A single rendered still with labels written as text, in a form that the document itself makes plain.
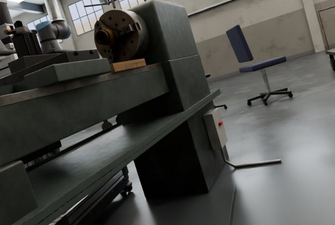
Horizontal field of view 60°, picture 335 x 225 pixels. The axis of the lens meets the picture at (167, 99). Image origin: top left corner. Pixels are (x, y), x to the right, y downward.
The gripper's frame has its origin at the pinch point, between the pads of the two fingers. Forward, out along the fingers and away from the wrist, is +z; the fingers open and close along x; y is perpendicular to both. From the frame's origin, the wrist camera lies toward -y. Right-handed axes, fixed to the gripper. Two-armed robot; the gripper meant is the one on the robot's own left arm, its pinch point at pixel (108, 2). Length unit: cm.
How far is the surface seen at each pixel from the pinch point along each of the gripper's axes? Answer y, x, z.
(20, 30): -7, 83, 22
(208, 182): -35, 5, 130
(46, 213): -43, 125, 80
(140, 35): -27.6, 21.5, 30.9
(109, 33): -16.3, 34.2, 26.1
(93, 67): -35, 81, 46
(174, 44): -34, -7, 40
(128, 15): -24.9, 23.5, 18.8
